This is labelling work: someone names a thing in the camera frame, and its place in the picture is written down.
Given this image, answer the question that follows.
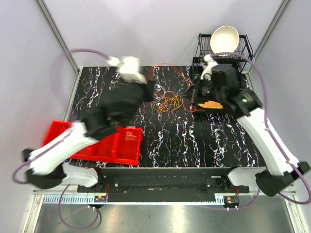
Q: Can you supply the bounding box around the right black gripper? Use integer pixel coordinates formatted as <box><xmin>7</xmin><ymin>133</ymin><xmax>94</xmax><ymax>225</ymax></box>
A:
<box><xmin>181</xmin><ymin>74</ymin><xmax>224</xmax><ymax>104</ymax></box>

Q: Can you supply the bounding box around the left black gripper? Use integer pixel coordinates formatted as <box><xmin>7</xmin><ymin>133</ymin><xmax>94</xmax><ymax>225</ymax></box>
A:
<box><xmin>121</xmin><ymin>71</ymin><xmax>157</xmax><ymax>126</ymax></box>

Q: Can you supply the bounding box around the orange cable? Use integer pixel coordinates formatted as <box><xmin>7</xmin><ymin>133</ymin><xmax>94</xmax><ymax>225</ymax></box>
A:
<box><xmin>147</xmin><ymin>63</ymin><xmax>197</xmax><ymax>114</ymax></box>

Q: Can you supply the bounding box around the yellow cable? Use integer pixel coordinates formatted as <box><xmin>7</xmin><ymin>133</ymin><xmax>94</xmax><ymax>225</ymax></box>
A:
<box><xmin>152</xmin><ymin>91</ymin><xmax>183</xmax><ymax>114</ymax></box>

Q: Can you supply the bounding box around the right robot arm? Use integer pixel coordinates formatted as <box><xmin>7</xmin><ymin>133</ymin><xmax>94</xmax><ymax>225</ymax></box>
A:
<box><xmin>189</xmin><ymin>61</ymin><xmax>311</xmax><ymax>197</ymax></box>

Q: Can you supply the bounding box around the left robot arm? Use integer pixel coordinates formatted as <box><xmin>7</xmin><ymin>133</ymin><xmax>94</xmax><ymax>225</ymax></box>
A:
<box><xmin>22</xmin><ymin>77</ymin><xmax>155</xmax><ymax>192</ymax></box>

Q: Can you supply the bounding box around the orange woven mat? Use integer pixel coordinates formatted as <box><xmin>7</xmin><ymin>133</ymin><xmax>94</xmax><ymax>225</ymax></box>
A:
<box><xmin>198</xmin><ymin>101</ymin><xmax>224</xmax><ymax>109</ymax></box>

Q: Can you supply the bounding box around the black square tray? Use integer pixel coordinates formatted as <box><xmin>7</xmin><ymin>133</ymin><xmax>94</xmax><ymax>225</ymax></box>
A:
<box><xmin>190</xmin><ymin>84</ymin><xmax>235</xmax><ymax>114</ymax></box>

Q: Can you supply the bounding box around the white bowl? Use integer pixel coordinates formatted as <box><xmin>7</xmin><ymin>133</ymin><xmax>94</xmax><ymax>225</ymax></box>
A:
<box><xmin>210</xmin><ymin>26</ymin><xmax>240</xmax><ymax>53</ymax></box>

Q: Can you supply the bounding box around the red divided plastic bin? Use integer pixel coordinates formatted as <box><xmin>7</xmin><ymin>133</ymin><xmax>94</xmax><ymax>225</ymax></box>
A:
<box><xmin>42</xmin><ymin>120</ymin><xmax>143</xmax><ymax>167</ymax></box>

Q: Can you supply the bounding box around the white pink cable coil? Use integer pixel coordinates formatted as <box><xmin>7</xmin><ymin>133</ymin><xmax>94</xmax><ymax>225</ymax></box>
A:
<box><xmin>154</xmin><ymin>83</ymin><xmax>167</xmax><ymax>97</ymax></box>

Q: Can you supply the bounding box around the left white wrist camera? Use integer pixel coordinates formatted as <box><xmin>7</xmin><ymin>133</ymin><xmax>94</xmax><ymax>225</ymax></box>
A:
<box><xmin>107</xmin><ymin>56</ymin><xmax>147</xmax><ymax>84</ymax></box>

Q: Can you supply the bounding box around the black wire dish rack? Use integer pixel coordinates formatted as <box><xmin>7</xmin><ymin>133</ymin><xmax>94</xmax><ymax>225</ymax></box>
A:
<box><xmin>190</xmin><ymin>33</ymin><xmax>254</xmax><ymax>75</ymax></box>

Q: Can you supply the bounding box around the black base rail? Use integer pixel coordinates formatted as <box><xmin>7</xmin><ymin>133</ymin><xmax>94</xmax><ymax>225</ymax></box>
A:
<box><xmin>77</xmin><ymin>167</ymin><xmax>250</xmax><ymax>194</ymax></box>

